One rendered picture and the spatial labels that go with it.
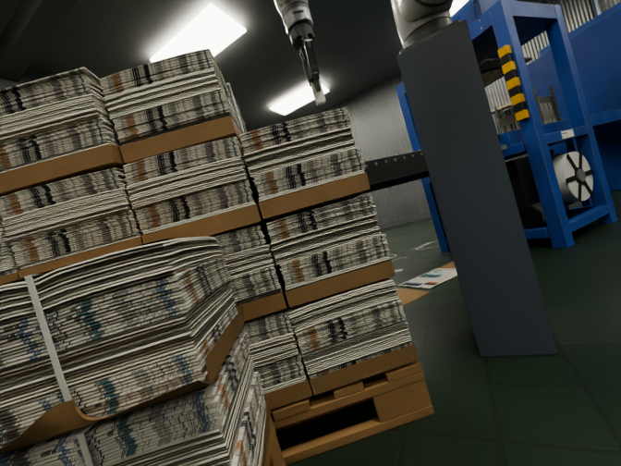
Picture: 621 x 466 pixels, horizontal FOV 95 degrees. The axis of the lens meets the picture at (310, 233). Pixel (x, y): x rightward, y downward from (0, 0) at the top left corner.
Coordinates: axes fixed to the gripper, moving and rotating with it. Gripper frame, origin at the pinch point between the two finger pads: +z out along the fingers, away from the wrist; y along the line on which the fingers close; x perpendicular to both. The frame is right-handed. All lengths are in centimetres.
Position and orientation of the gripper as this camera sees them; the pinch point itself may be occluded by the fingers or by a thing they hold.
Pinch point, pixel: (318, 92)
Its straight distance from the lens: 101.1
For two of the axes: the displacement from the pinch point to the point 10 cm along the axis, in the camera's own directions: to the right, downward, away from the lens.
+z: 2.8, 9.6, 0.2
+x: 9.6, -2.8, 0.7
